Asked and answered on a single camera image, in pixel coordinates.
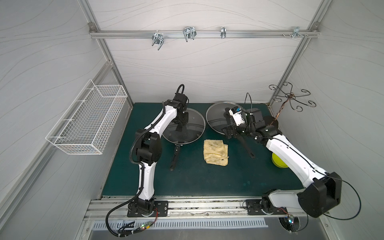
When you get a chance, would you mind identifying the black corrugated cable conduit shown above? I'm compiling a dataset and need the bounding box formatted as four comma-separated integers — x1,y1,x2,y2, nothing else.
104,101,167,238

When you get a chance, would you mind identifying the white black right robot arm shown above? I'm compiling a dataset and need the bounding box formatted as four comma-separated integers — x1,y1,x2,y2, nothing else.
222,107,342,218

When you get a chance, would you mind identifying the left black frying pan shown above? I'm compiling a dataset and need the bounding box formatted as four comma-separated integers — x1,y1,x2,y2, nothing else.
163,124,206,171

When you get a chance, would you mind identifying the horizontal aluminium rail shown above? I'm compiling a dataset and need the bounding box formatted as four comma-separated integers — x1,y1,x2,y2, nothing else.
90,29,320,39

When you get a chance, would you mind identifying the metal u-bolt clamp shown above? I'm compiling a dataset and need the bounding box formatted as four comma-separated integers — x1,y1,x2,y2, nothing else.
183,27,197,42
152,32,165,51

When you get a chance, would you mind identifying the glass pot lid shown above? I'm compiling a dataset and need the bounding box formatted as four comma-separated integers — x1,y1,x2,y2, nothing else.
163,108,206,145
206,101,244,122

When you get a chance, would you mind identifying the left metal u-bolt clamp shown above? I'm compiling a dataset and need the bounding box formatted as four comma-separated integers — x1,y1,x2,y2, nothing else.
152,32,165,51

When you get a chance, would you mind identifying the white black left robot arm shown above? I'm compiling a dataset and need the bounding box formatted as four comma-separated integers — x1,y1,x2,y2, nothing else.
130,93,189,216

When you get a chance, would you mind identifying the black base copper hook stand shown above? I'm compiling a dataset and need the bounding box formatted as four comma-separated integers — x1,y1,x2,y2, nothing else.
269,82,317,125

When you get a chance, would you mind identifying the right black frying pan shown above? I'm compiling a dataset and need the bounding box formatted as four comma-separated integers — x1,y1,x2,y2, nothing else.
208,119,255,159

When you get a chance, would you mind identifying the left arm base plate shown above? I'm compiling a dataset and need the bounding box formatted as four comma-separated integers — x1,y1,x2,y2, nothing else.
127,199,169,218

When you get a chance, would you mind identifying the lime green bowl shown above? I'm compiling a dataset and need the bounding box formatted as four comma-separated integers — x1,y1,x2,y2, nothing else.
272,153,288,169

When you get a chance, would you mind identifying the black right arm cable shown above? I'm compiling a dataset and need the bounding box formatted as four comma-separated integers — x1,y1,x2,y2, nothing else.
269,136,362,233

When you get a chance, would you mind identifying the right metal bolt clamp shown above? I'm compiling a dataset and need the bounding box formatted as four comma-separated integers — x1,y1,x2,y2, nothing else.
282,27,309,39

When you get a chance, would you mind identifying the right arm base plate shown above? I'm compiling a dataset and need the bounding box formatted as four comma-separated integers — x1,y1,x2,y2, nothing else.
242,198,287,216

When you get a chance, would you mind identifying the black frying pan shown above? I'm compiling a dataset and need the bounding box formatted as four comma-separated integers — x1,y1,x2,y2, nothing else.
208,119,255,159
163,124,206,171

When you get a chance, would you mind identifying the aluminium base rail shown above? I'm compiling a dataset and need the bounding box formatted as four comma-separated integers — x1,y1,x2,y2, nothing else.
83,196,307,222

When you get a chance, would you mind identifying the yellow cleaning cloth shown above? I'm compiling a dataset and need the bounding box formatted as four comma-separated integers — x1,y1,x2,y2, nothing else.
203,140,229,167

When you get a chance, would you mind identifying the white wire basket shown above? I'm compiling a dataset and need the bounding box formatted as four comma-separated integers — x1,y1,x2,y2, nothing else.
46,80,128,155

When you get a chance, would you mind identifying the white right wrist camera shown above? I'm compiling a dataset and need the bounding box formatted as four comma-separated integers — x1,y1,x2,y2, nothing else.
229,107,246,126

